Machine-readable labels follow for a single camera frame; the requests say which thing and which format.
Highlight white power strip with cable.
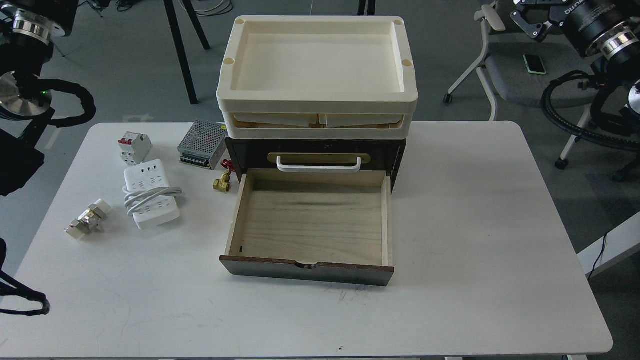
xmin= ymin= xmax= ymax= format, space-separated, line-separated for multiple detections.
xmin=123 ymin=159 xmax=183 ymax=230

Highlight green smartphone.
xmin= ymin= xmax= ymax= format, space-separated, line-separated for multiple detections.
xmin=522 ymin=54 xmax=547 ymax=76

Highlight open wooden drawer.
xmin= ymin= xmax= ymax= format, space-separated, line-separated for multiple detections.
xmin=219 ymin=169 xmax=394 ymax=286

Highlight grey office chair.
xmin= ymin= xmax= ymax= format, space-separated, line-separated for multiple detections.
xmin=443 ymin=0 xmax=616 ymax=170

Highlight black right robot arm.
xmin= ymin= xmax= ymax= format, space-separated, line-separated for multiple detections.
xmin=510 ymin=0 xmax=640 ymax=153

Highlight white circuit breaker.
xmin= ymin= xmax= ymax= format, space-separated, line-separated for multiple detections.
xmin=118 ymin=131 xmax=153 ymax=166

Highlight silver metal fitting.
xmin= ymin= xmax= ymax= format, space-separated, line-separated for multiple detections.
xmin=65 ymin=198 xmax=112 ymax=240

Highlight white drawer handle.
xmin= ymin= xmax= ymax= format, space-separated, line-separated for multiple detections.
xmin=276 ymin=155 xmax=362 ymax=174

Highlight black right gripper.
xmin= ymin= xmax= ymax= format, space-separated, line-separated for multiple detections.
xmin=510 ymin=0 xmax=574 ymax=42

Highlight cream plastic stacked trays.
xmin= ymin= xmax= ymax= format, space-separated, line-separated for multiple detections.
xmin=216 ymin=15 xmax=419 ymax=140

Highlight metal mesh power supply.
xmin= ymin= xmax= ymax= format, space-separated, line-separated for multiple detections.
xmin=177 ymin=120 xmax=227 ymax=170

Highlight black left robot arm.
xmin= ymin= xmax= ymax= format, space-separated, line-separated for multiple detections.
xmin=0 ymin=0 xmax=97 ymax=197

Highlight brass valve red handle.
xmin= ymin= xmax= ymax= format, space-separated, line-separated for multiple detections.
xmin=212 ymin=159 xmax=236 ymax=193

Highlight black table legs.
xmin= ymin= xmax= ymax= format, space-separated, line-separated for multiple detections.
xmin=162 ymin=0 xmax=211 ymax=106

